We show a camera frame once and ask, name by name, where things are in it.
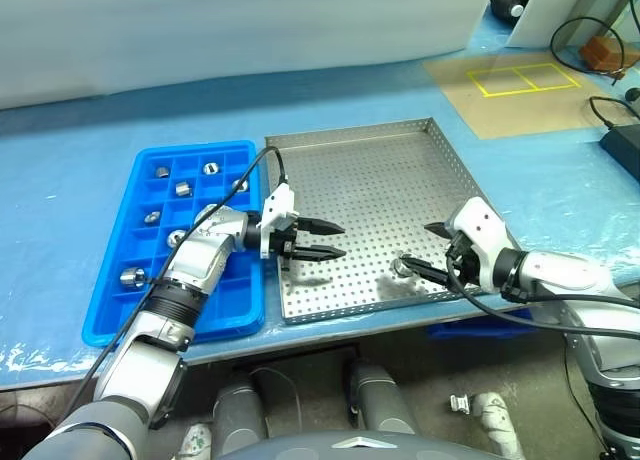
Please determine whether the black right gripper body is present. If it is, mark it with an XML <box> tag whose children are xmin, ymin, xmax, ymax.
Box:
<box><xmin>443</xmin><ymin>230</ymin><xmax>481</xmax><ymax>287</ymax></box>

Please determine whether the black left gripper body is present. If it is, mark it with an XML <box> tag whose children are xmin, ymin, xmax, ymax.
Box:
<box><xmin>269</xmin><ymin>214</ymin><xmax>305</xmax><ymax>272</ymax></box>

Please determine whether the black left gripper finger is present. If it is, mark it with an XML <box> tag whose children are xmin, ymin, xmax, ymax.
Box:
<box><xmin>298</xmin><ymin>217</ymin><xmax>347</xmax><ymax>238</ymax></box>
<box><xmin>292</xmin><ymin>244</ymin><xmax>348</xmax><ymax>263</ymax></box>

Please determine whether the perforated steel tray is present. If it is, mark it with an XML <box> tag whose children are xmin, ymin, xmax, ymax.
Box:
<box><xmin>263</xmin><ymin>118</ymin><xmax>522</xmax><ymax>326</ymax></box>

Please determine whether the blue compartment tray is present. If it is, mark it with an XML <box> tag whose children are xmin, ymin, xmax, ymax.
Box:
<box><xmin>81</xmin><ymin>139</ymin><xmax>267</xmax><ymax>349</ymax></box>

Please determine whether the dark grey robot leg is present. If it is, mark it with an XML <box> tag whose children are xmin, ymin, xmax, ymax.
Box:
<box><xmin>212</xmin><ymin>373</ymin><xmax>270</xmax><ymax>456</ymax></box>
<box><xmin>344</xmin><ymin>358</ymin><xmax>422</xmax><ymax>437</ymax></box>

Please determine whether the brown table mat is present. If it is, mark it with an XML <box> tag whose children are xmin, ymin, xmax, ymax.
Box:
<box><xmin>423</xmin><ymin>49</ymin><xmax>620</xmax><ymax>141</ymax></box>

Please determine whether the white robot foot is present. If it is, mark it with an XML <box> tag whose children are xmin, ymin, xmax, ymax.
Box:
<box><xmin>177</xmin><ymin>422</ymin><xmax>215</xmax><ymax>460</ymax></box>
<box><xmin>472</xmin><ymin>391</ymin><xmax>527</xmax><ymax>460</ymax></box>

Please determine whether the grey robot torso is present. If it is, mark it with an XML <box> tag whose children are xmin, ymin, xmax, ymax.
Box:
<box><xmin>214</xmin><ymin>428</ymin><xmax>497</xmax><ymax>460</ymax></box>

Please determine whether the black power adapter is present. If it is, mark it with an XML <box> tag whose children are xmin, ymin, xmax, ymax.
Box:
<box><xmin>598</xmin><ymin>122</ymin><xmax>640</xmax><ymax>182</ymax></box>

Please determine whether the black object with white cap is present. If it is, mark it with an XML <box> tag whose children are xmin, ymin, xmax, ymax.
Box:
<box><xmin>489</xmin><ymin>0</ymin><xmax>540</xmax><ymax>21</ymax></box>

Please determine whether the brown wooden block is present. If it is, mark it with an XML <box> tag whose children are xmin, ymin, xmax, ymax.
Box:
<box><xmin>579</xmin><ymin>35</ymin><xmax>626</xmax><ymax>73</ymax></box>

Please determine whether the white foam board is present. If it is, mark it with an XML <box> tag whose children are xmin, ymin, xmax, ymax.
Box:
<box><xmin>504</xmin><ymin>0</ymin><xmax>602</xmax><ymax>49</ymax></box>

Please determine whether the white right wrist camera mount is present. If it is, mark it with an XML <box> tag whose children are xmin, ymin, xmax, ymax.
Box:
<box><xmin>443</xmin><ymin>197</ymin><xmax>521</xmax><ymax>282</ymax></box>

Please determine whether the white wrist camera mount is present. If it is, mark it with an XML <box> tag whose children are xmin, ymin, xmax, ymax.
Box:
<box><xmin>443</xmin><ymin>197</ymin><xmax>521</xmax><ymax>282</ymax></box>
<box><xmin>258</xmin><ymin>182</ymin><xmax>301</xmax><ymax>259</ymax></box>

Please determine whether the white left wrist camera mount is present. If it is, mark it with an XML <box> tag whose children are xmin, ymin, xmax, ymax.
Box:
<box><xmin>258</xmin><ymin>182</ymin><xmax>301</xmax><ymax>259</ymax></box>

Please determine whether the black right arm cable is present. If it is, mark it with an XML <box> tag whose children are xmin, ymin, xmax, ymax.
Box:
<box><xmin>446</xmin><ymin>257</ymin><xmax>640</xmax><ymax>339</ymax></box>

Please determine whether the black adapter cable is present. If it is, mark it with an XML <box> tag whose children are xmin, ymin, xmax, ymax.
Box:
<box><xmin>588</xmin><ymin>95</ymin><xmax>637</xmax><ymax>130</ymax></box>

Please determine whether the black looped cable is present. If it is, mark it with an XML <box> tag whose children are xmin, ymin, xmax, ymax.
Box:
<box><xmin>549</xmin><ymin>17</ymin><xmax>630</xmax><ymax>87</ymax></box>

